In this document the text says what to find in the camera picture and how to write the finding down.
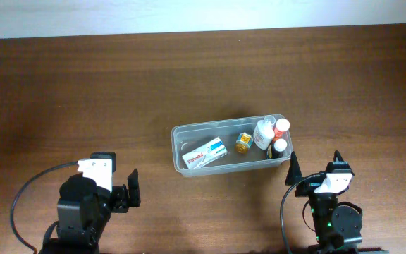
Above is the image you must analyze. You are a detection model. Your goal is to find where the white pump bottle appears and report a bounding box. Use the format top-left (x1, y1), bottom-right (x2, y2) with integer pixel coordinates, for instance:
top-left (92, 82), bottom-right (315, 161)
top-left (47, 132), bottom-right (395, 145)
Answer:
top-left (253, 115), bottom-right (276, 150)

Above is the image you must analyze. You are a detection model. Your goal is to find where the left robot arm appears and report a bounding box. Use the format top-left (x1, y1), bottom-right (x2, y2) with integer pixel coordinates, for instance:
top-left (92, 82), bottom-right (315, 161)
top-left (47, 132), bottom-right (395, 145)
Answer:
top-left (39, 169), bottom-right (141, 254)

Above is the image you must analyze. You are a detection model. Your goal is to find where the orange tube white cap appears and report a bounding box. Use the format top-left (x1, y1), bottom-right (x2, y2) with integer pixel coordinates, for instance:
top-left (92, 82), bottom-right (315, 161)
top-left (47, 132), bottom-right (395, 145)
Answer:
top-left (273, 118), bottom-right (290, 139)

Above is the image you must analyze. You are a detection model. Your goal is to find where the black cable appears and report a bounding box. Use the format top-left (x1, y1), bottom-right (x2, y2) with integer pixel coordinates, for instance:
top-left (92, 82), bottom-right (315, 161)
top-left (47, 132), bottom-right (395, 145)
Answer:
top-left (9, 161), bottom-right (80, 254)
top-left (279, 172), bottom-right (327, 254)

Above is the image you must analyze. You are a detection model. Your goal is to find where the black tube white cap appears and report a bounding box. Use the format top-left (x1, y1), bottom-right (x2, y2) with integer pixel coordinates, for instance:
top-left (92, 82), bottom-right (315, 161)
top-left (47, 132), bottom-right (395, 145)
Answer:
top-left (266, 138), bottom-right (288, 159)

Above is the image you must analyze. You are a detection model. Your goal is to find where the clear plastic container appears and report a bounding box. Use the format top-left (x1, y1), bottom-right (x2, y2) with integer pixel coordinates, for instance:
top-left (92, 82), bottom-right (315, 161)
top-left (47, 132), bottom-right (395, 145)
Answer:
top-left (171, 116), bottom-right (293, 177)

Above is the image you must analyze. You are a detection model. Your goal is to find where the right black cable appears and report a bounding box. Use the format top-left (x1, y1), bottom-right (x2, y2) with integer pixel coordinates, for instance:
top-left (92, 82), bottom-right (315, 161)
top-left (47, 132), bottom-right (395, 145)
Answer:
top-left (279, 172), bottom-right (327, 254)

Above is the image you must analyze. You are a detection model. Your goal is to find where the small gold lid jar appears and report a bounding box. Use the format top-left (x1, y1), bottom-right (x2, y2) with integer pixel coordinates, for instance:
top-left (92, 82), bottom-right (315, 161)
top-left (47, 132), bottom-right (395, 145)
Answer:
top-left (235, 132), bottom-right (253, 154)

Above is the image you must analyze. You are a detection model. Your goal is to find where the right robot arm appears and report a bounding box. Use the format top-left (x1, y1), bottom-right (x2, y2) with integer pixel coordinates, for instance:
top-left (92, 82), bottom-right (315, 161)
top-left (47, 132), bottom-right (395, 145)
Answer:
top-left (284, 150), bottom-right (362, 253)

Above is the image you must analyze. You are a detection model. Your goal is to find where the left black cable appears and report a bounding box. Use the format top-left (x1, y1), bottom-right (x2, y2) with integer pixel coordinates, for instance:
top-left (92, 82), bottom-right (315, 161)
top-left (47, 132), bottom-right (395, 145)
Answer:
top-left (9, 161), bottom-right (80, 254)

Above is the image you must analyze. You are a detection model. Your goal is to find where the white Panadol medicine box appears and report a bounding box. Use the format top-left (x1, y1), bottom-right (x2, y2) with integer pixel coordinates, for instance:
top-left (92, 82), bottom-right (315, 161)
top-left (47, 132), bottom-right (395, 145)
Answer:
top-left (182, 137), bottom-right (228, 169)

